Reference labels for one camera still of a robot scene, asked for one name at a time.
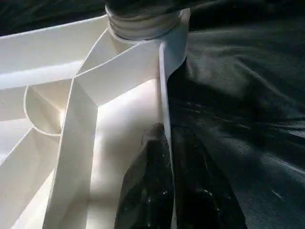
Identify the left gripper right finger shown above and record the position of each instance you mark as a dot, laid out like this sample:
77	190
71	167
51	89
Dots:
200	191

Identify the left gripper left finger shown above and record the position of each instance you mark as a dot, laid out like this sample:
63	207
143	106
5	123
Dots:
145	191

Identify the white plastic table top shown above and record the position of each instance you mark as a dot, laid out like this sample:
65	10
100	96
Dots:
47	62

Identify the white plastic table leg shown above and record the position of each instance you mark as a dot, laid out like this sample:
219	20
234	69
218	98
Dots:
138	26

